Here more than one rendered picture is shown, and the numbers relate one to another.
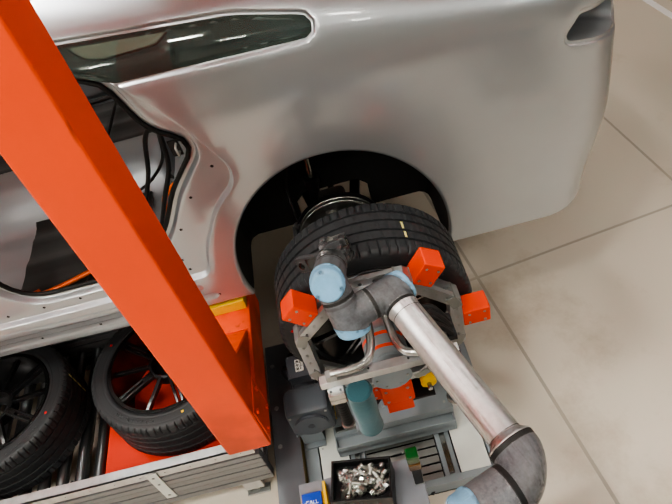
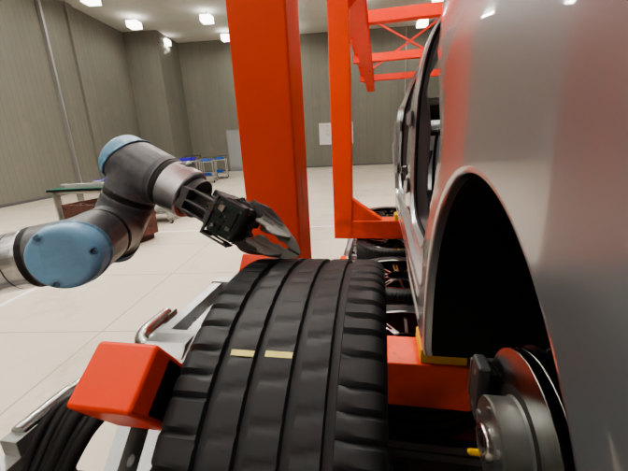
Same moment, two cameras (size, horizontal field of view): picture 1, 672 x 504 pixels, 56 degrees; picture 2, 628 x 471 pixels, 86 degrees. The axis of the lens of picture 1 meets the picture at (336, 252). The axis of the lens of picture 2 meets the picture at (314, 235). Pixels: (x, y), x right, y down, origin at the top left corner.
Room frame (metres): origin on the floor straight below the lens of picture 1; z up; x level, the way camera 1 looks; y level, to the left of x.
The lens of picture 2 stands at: (1.49, -0.54, 1.37)
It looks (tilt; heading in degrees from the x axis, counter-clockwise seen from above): 16 degrees down; 98
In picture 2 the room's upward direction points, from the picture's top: 3 degrees counter-clockwise
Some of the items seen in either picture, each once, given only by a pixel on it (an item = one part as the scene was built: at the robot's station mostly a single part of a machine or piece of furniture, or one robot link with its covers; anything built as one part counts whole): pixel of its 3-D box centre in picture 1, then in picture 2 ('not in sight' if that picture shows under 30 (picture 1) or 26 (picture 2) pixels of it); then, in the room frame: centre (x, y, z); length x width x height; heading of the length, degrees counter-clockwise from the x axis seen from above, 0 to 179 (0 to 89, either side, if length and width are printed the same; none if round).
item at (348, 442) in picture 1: (388, 400); not in sight; (1.41, -0.02, 0.13); 0.50 x 0.36 x 0.10; 86
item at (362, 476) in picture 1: (363, 485); not in sight; (0.92, 0.15, 0.51); 0.20 x 0.14 x 0.13; 77
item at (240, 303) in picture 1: (227, 295); (439, 344); (1.75, 0.47, 0.71); 0.14 x 0.14 x 0.05; 86
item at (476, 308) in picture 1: (473, 308); not in sight; (1.23, -0.38, 0.85); 0.09 x 0.08 x 0.07; 86
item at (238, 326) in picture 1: (230, 330); (386, 344); (1.58, 0.48, 0.69); 0.52 x 0.17 x 0.35; 176
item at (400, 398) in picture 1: (394, 381); not in sight; (1.28, -0.06, 0.48); 0.16 x 0.12 x 0.17; 176
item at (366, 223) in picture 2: not in sight; (382, 217); (1.71, 2.41, 0.69); 0.52 x 0.17 x 0.35; 176
